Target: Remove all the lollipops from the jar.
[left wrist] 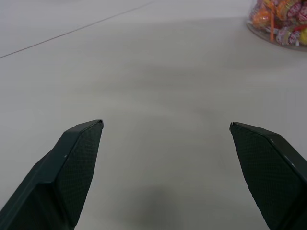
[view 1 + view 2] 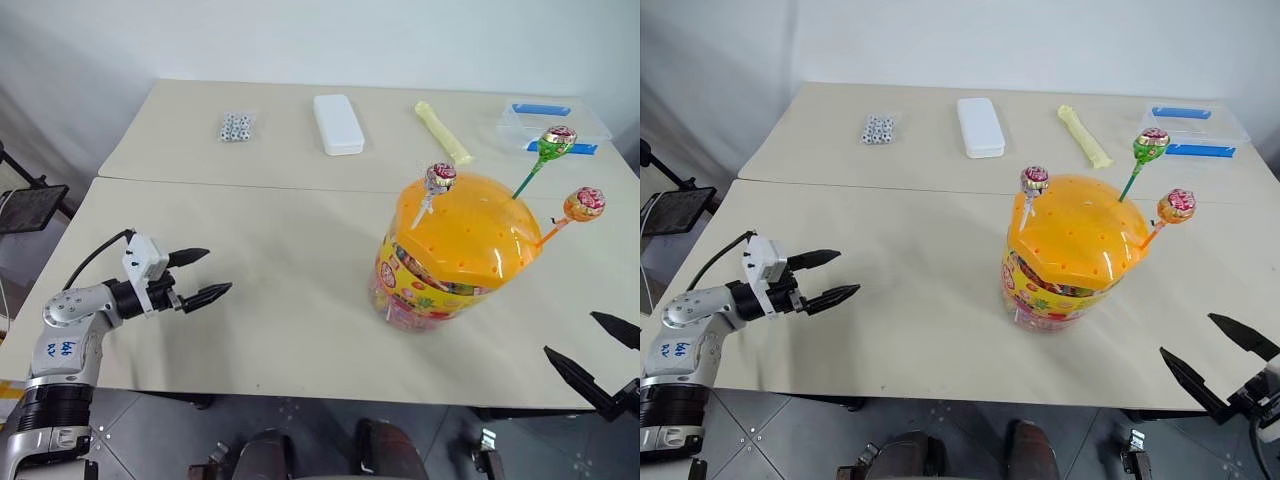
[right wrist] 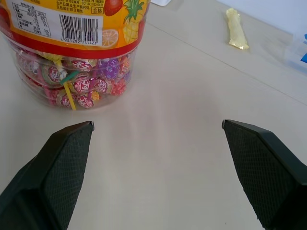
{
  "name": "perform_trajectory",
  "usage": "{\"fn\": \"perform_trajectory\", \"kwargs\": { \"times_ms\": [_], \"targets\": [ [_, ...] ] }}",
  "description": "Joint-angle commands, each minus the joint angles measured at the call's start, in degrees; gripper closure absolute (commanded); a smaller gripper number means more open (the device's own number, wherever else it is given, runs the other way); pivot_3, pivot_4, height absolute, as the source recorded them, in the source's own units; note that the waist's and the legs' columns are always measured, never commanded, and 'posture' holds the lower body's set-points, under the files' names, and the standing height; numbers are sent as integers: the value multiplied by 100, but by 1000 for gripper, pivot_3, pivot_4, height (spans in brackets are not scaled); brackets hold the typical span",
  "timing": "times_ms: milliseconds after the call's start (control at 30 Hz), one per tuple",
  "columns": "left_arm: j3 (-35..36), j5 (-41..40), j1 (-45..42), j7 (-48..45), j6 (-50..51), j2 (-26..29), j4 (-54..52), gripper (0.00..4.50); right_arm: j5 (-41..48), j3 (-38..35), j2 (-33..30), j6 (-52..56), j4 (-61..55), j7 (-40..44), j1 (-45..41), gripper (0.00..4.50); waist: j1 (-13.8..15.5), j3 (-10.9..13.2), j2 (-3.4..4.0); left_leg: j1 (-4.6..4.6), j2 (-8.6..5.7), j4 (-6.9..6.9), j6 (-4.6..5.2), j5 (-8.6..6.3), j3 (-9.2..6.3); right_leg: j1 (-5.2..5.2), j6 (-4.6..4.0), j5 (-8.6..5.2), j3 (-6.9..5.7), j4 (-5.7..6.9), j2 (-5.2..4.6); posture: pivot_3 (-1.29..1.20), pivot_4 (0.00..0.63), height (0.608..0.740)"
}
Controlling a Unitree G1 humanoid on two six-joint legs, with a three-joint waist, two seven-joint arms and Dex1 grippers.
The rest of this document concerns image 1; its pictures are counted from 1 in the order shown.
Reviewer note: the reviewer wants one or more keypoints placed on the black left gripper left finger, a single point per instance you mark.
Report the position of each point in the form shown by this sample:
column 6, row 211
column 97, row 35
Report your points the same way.
column 55, row 177

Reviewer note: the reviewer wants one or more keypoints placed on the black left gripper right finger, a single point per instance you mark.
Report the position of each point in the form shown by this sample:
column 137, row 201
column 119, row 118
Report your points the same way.
column 271, row 172

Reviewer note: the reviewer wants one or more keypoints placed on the clear container of candies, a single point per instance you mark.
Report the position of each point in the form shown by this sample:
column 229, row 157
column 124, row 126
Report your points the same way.
column 285, row 24

